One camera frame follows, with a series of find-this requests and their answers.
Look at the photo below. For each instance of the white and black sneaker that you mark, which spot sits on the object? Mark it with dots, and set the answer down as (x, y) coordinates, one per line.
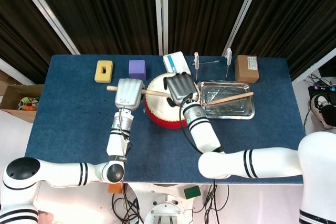
(319, 106)

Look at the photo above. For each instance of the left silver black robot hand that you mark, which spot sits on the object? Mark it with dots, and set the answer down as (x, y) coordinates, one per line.
(128, 93)

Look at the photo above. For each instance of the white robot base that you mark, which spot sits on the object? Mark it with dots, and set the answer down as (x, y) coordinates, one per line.
(162, 200)

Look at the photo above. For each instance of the white frame bar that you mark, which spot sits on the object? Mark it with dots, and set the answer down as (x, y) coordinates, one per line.
(315, 66)
(15, 72)

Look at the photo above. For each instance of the brown cardboard box with label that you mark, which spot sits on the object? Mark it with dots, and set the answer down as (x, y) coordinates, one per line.
(245, 73)

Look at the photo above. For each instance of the green block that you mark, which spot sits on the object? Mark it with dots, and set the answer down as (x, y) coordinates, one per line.
(192, 192)

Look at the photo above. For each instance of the blue fabric table mat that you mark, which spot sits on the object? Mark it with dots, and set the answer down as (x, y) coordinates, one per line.
(78, 129)

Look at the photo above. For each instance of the orange block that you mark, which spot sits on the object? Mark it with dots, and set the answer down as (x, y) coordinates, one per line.
(115, 188)

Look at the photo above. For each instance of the shiny metal tray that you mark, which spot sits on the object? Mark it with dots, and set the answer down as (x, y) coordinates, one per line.
(231, 111)

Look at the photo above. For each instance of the yellow sponge with hole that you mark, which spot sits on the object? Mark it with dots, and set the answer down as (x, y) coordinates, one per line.
(99, 77)

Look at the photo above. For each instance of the purple foam cube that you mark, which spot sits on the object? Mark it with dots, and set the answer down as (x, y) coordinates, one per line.
(136, 73)

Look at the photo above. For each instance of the white box with blue stripe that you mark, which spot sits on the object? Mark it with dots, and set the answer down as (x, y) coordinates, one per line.
(176, 62)

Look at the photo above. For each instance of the red drum with white head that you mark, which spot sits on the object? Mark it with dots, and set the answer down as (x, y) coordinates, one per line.
(155, 103)

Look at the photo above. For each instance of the colourful packaging bag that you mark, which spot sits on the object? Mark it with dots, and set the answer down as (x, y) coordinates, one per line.
(27, 103)

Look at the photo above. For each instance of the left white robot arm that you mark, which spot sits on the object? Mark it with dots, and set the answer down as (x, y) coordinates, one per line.
(119, 142)

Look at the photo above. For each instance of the black pleated curtain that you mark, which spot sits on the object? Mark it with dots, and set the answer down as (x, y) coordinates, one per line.
(15, 37)
(105, 11)
(199, 11)
(288, 11)

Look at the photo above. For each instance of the open cardboard box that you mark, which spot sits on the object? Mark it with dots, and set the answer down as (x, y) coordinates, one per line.
(10, 93)

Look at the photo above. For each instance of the black power strip with plugs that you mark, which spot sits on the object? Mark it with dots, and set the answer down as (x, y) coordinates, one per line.
(319, 87)

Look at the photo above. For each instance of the white frame post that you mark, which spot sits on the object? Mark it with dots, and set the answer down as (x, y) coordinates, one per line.
(46, 11)
(160, 11)
(244, 11)

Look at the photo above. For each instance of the black trouser leg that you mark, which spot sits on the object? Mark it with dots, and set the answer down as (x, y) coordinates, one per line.
(330, 112)

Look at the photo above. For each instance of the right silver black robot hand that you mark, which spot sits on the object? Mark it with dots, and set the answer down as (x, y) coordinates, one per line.
(181, 89)

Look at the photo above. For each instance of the wooden drumstick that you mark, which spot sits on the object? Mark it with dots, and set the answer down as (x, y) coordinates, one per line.
(155, 93)
(228, 99)

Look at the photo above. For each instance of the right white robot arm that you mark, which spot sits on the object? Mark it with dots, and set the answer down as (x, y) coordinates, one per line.
(202, 129)

